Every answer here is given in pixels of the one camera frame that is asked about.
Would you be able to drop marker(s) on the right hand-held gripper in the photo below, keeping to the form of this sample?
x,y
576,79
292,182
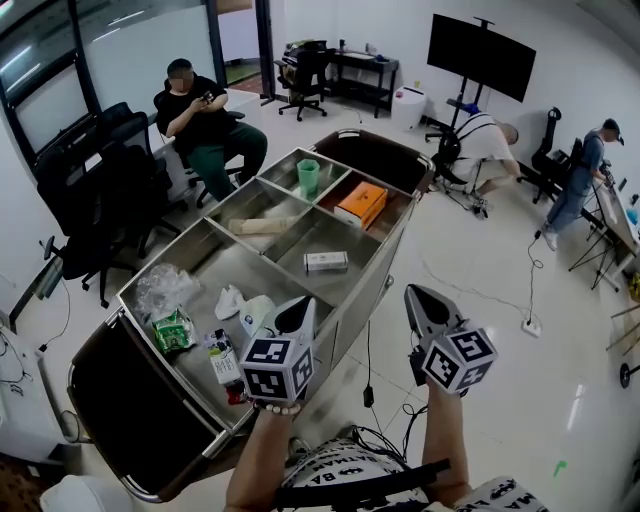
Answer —
x,y
460,360

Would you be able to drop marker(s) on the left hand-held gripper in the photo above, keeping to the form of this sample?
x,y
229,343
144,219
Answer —
x,y
277,367

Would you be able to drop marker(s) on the stainless steel compartment cart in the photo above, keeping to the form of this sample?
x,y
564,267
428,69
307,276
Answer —
x,y
320,290

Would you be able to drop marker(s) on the small white box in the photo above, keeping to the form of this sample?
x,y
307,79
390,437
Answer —
x,y
325,261

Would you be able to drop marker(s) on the person's left forearm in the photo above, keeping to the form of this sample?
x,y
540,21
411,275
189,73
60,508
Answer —
x,y
260,455

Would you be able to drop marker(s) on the person's right forearm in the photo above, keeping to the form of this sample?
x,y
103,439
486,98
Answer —
x,y
447,440

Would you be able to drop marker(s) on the white tissue pack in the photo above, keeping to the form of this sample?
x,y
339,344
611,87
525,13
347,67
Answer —
x,y
256,312

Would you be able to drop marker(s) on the white milk carton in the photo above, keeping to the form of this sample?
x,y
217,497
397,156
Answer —
x,y
223,360

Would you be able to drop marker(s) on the small red packet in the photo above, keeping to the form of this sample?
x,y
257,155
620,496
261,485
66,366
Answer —
x,y
236,395

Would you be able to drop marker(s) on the white power strip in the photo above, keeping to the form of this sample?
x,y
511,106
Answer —
x,y
532,327

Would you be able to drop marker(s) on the beige paper roll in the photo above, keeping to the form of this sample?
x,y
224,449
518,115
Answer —
x,y
262,226

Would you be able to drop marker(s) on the green snack packet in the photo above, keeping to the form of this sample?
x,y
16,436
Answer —
x,y
173,334

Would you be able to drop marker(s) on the clear plastic bag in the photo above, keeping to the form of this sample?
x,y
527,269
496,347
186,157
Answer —
x,y
165,287

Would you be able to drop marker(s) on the orange box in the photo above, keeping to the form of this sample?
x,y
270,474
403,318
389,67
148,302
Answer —
x,y
362,201

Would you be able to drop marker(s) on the green plastic cup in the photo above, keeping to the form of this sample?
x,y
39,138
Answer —
x,y
308,179

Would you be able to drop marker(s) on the white printed clothing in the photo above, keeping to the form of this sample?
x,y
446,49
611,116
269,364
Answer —
x,y
345,467

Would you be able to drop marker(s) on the yellow bag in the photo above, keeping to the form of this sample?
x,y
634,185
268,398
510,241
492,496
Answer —
x,y
636,287

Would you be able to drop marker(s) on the white work table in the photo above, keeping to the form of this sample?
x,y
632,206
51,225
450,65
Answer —
x,y
617,217

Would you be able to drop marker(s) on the white round appliance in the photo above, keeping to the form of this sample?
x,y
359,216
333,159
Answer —
x,y
407,107

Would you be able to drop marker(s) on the black television stand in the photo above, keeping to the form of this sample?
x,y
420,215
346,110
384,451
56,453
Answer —
x,y
462,97

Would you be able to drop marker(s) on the large black television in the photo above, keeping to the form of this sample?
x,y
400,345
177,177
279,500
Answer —
x,y
482,57

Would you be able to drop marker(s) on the black desk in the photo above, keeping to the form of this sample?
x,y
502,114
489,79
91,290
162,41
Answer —
x,y
365,62

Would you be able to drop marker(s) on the white round container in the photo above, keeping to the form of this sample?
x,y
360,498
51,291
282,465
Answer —
x,y
82,497

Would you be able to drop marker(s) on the wooden frame sticks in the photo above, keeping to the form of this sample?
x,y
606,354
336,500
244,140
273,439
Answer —
x,y
624,331

